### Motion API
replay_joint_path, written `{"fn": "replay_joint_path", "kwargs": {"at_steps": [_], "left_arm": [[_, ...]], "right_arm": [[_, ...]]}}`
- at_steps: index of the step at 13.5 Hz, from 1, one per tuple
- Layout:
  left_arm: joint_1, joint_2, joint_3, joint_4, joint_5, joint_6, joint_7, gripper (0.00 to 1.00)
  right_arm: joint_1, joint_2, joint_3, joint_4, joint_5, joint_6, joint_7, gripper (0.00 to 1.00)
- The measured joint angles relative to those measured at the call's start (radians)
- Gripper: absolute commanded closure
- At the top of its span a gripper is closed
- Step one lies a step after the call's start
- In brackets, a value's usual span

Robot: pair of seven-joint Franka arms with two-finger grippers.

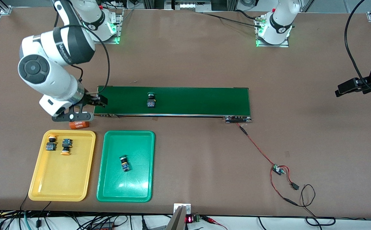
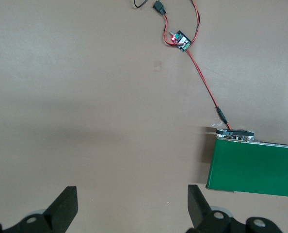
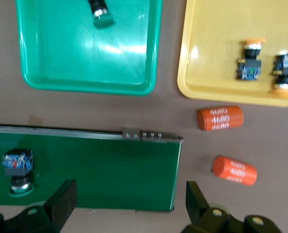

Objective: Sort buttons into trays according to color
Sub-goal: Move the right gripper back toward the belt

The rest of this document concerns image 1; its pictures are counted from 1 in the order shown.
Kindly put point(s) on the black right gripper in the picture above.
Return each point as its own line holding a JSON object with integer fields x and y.
{"x": 90, "y": 99}

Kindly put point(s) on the green push button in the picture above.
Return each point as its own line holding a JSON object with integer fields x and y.
{"x": 125, "y": 164}
{"x": 151, "y": 102}

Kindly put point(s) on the yellow push button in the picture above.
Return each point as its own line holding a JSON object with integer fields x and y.
{"x": 51, "y": 146}
{"x": 66, "y": 147}

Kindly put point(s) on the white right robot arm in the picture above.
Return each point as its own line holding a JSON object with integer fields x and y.
{"x": 51, "y": 76}

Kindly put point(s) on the yellow plastic tray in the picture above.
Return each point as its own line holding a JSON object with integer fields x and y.
{"x": 67, "y": 175}

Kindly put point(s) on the green plastic tray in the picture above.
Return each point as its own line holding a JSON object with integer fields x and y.
{"x": 131, "y": 185}

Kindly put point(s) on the green belt conveyor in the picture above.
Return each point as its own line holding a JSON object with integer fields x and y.
{"x": 188, "y": 102}

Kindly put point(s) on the small circuit board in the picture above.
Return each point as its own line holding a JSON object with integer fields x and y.
{"x": 278, "y": 169}

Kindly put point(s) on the red digit display module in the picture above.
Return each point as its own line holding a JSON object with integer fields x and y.
{"x": 189, "y": 219}

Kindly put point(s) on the red probe lead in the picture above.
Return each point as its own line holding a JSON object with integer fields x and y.
{"x": 211, "y": 219}

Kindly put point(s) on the aluminium frame structure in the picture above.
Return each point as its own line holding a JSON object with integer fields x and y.
{"x": 188, "y": 4}

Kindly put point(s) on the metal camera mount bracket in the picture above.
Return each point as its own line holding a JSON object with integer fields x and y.
{"x": 179, "y": 220}

